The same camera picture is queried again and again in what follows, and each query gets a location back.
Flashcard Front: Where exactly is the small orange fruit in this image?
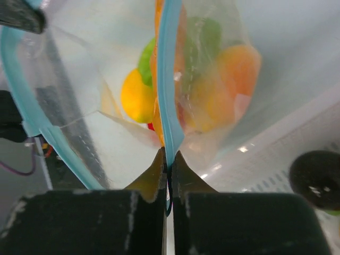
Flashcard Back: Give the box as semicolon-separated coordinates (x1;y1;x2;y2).
149;0;165;147

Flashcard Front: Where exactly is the yellow lemon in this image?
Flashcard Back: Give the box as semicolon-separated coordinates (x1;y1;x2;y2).
121;69;155;124

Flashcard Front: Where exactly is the white plastic basket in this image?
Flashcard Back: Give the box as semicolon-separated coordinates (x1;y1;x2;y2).
185;76;340;229

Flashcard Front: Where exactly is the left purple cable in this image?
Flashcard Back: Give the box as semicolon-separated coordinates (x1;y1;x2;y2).
0;138;38;176

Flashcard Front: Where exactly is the dark purple mangosteen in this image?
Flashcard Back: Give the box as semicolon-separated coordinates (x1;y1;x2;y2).
288;150;339;213

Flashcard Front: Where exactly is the green leaf vegetable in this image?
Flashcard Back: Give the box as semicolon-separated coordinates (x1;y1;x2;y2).
138;37;156;87

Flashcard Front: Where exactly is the clear zip top bag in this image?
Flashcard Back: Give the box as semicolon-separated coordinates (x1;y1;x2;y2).
0;0;264;216

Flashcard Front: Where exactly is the green lime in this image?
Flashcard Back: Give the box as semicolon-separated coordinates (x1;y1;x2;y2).
184;16;222;85

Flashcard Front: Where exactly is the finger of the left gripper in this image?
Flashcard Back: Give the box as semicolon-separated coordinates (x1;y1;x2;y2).
1;0;46;34

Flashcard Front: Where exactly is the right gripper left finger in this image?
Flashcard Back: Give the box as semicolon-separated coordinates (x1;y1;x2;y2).
1;148;166;254

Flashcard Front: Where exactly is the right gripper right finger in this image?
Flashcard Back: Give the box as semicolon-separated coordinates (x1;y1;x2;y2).
171;152;331;254

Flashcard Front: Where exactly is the orange papaya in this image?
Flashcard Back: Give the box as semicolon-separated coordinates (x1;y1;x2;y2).
183;44;261;133

